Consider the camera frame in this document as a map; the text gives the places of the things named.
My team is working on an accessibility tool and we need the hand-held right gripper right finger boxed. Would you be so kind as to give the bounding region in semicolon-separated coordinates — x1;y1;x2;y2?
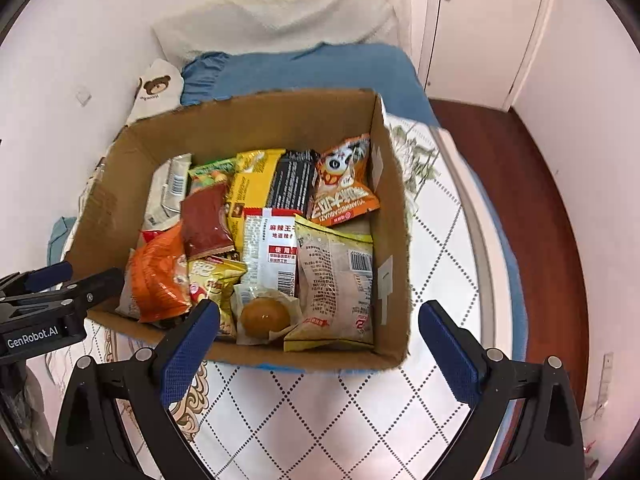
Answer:
418;300;586;480

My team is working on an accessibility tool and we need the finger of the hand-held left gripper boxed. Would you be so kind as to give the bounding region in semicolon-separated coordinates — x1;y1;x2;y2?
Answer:
0;261;74;306
50;267;125;313

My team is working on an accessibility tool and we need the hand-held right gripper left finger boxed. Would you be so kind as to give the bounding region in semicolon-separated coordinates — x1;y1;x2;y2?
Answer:
52;300;222;480

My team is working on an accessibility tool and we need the orange snack packet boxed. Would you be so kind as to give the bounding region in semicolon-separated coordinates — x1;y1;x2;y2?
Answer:
116;225;193;323

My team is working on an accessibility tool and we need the yellow chip snack packet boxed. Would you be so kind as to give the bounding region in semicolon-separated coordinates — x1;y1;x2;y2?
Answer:
187;255;248;341

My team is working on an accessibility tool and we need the braised egg packet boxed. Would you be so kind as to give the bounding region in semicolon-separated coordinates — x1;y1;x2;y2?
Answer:
231;284;303;346

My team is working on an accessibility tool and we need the beige translucent snack packet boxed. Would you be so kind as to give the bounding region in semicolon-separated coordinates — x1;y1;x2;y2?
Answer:
140;200;183;246

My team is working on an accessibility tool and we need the dark red snack packet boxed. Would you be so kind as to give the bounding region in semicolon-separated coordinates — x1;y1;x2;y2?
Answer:
180;182;236;261

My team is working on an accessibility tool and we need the red and white snack packet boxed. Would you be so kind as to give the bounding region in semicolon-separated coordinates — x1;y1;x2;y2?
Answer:
241;207;311;298

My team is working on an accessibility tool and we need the white serrated snack packet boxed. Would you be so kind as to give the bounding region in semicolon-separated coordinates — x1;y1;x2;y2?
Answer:
150;154;193;221

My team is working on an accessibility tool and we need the yellow-edged clear bread packet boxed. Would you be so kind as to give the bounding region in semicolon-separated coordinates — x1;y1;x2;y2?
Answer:
283;214;376;353

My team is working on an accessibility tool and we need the green snack packet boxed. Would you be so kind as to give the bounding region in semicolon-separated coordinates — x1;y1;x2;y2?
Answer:
187;158;238;193

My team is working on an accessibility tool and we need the yellow dark-print snack packet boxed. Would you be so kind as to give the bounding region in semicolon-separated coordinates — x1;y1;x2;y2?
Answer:
226;149;286;251

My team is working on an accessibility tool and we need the panda print snack packet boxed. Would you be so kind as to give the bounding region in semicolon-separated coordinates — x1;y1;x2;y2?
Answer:
306;133;381;228

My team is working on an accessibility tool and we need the black snack packet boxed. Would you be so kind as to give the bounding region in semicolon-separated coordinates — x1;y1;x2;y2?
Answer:
265;149;321;211

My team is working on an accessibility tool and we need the brown cardboard box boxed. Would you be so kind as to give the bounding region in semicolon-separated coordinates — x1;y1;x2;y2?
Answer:
65;87;413;373

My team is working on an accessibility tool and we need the teal cloth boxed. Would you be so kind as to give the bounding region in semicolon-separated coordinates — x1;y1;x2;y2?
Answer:
47;216;78;263

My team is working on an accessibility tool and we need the white printed quilted blanket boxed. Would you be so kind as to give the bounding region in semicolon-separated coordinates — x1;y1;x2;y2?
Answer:
45;105;506;480

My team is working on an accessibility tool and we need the white bear print cushion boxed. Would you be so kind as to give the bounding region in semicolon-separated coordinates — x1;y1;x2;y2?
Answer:
125;58;185;126

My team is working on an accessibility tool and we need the blue pillow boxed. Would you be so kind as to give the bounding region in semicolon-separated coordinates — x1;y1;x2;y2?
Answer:
180;42;441;128

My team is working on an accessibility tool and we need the white door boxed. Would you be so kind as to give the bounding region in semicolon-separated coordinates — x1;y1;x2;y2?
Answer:
417;0;558;111

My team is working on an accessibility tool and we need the white wall socket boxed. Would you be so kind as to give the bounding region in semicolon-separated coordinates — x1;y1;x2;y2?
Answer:
597;352;615;406

